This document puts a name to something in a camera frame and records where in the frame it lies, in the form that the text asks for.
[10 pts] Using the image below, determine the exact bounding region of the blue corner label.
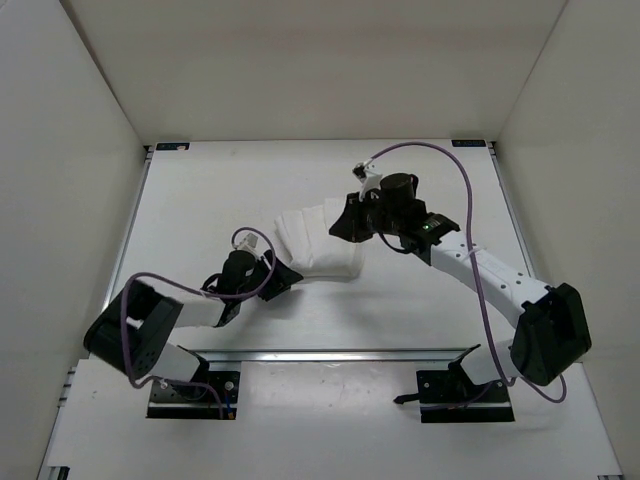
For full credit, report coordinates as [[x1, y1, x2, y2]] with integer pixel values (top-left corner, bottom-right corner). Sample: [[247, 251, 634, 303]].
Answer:
[[451, 139, 486, 148], [155, 142, 190, 151]]

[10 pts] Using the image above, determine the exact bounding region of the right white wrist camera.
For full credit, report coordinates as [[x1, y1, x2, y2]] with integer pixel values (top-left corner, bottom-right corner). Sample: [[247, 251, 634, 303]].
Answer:
[[352, 158, 382, 202]]

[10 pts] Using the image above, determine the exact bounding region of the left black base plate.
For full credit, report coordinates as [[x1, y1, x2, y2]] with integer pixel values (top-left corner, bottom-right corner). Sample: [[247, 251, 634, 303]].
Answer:
[[146, 364, 241, 421]]

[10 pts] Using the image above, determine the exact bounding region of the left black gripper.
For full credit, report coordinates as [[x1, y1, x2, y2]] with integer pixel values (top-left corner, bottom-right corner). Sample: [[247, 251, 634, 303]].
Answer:
[[238, 248, 302, 302]]

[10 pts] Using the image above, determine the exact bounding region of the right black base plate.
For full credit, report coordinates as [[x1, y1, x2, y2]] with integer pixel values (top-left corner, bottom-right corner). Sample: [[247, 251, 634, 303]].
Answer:
[[416, 370, 515, 424]]

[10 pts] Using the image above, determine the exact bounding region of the white skirt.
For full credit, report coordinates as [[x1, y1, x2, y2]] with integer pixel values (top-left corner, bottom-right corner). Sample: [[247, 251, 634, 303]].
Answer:
[[274, 198, 365, 279]]

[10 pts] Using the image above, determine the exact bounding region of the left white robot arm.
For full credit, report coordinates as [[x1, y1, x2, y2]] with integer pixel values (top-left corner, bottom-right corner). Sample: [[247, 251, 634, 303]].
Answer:
[[83, 249, 303, 398]]

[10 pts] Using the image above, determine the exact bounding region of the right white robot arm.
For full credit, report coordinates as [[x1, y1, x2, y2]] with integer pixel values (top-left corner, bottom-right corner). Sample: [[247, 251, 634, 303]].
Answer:
[[329, 166, 592, 401]]

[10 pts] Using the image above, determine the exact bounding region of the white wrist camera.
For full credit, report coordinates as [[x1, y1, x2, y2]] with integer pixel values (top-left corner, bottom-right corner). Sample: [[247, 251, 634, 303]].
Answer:
[[232, 232, 260, 259], [352, 158, 382, 202]]

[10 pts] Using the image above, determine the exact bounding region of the left blue corner label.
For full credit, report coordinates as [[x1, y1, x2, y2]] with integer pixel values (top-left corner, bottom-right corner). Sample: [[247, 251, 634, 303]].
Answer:
[[155, 142, 190, 151]]

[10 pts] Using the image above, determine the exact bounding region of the aluminium front rail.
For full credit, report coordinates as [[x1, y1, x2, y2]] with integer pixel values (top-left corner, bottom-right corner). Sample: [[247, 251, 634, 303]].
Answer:
[[197, 349, 464, 364]]

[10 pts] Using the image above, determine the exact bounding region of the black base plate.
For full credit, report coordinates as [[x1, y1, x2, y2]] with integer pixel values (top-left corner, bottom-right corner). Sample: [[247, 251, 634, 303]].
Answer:
[[416, 370, 515, 424], [146, 364, 241, 421]]

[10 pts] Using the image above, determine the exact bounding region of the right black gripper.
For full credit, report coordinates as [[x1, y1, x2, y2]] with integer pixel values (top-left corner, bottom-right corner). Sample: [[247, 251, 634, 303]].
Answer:
[[329, 192, 403, 245]]

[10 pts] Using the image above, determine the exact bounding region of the right blue corner label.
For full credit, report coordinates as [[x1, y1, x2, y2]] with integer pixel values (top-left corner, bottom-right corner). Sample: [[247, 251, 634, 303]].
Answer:
[[451, 139, 486, 148]]

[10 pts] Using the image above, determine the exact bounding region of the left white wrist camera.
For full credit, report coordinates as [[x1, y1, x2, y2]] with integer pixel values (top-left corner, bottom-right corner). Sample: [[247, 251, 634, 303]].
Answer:
[[232, 232, 260, 259]]

